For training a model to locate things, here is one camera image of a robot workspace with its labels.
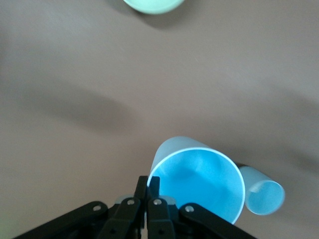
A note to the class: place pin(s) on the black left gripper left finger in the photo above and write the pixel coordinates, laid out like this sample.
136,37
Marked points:
119,219

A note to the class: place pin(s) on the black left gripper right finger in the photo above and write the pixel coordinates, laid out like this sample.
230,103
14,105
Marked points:
162,219

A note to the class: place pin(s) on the light blue plastic cup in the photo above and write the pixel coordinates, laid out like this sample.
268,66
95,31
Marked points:
204,179
264,199

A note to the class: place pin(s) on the mint green plate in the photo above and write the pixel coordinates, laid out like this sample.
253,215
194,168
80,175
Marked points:
154,6

